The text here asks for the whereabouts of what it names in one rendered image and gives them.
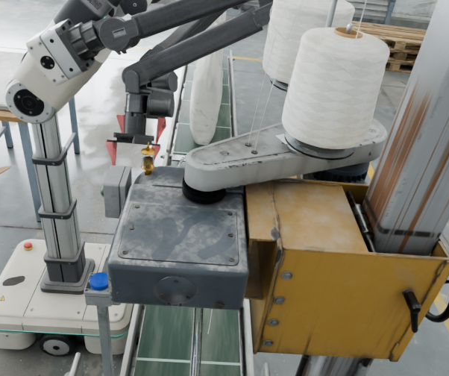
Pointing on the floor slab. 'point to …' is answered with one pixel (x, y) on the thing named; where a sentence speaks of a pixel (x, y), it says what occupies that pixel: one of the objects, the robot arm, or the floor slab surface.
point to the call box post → (105, 340)
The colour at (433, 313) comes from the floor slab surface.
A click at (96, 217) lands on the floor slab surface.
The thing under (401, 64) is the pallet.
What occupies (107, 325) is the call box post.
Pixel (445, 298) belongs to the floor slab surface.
